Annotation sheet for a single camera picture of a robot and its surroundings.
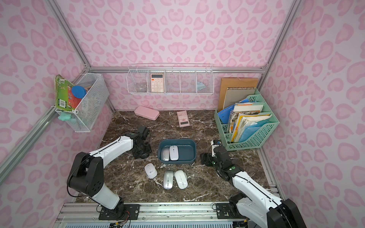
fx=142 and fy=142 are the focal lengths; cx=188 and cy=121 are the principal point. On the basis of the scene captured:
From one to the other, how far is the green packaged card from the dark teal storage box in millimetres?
529

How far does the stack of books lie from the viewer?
816mm

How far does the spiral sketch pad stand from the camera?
0.97 metres

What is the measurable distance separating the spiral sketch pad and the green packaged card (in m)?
0.89

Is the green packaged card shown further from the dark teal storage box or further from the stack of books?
the stack of books
